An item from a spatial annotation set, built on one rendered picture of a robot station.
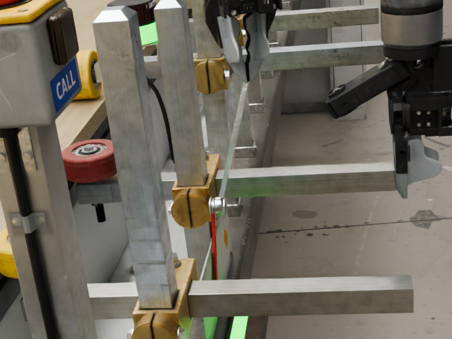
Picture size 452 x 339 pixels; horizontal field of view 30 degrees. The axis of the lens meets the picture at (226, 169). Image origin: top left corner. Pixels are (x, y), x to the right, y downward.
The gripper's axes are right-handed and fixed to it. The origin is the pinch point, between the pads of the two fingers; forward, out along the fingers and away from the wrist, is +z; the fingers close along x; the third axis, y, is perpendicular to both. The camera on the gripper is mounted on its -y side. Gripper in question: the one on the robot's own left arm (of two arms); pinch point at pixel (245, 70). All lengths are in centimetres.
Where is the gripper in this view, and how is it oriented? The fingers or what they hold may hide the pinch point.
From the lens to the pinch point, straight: 108.4
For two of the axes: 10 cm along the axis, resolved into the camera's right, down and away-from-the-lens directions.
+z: 1.0, 9.2, 3.9
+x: 9.7, -1.8, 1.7
